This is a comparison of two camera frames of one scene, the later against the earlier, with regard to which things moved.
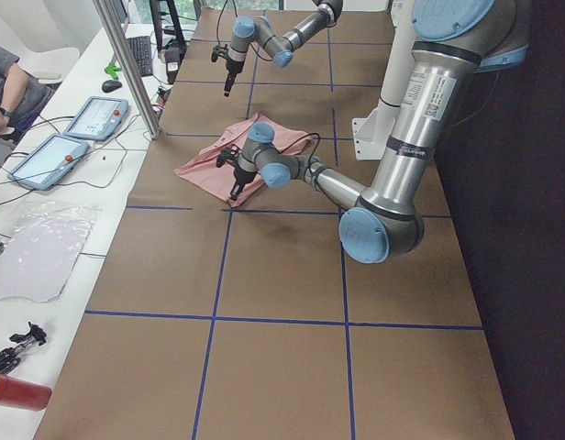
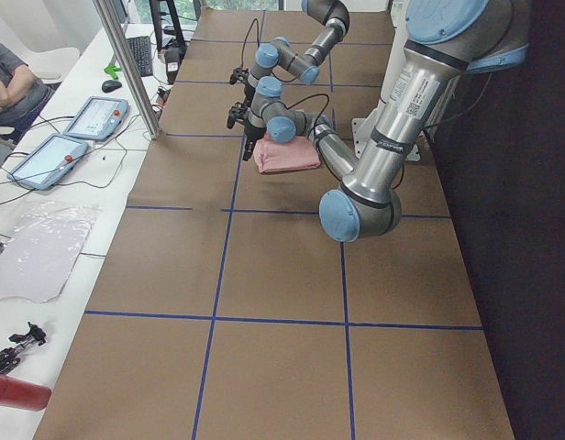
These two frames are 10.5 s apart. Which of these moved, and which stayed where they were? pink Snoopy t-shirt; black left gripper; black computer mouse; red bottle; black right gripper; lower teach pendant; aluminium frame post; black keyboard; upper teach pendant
Moved: pink Snoopy t-shirt; black right gripper; black left gripper
Stayed: black keyboard; upper teach pendant; black computer mouse; red bottle; lower teach pendant; aluminium frame post
